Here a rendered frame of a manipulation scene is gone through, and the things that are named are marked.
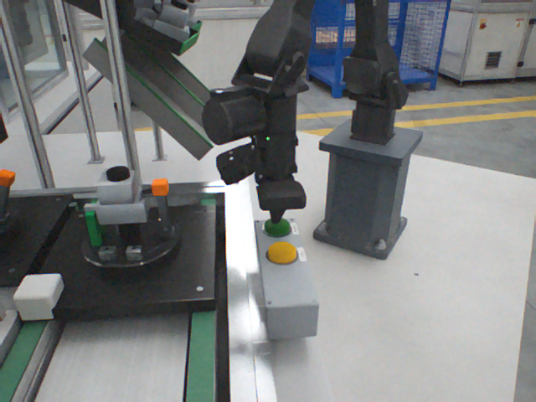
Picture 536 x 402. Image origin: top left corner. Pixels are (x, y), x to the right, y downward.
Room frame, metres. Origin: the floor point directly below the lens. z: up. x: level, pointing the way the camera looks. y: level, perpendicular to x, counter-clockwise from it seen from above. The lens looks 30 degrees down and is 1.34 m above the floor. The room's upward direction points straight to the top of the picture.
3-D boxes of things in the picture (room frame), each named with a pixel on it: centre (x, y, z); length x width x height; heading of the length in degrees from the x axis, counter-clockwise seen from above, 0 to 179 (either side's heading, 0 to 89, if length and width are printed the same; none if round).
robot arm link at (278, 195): (0.59, -0.01, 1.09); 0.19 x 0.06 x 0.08; 6
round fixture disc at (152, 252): (0.53, 0.19, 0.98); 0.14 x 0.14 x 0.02
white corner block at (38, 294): (0.42, 0.28, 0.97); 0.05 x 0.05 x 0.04; 5
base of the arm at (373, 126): (0.74, -0.18, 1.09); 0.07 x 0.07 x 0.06; 60
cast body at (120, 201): (0.52, 0.21, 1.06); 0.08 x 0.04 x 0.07; 96
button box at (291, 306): (0.52, -0.02, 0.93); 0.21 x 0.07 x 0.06; 5
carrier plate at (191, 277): (0.53, 0.19, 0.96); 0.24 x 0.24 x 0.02; 5
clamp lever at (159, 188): (0.53, 0.15, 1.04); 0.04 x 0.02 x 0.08; 95
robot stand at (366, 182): (0.74, -0.19, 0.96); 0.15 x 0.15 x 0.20; 60
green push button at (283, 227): (0.59, -0.01, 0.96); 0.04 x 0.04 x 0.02
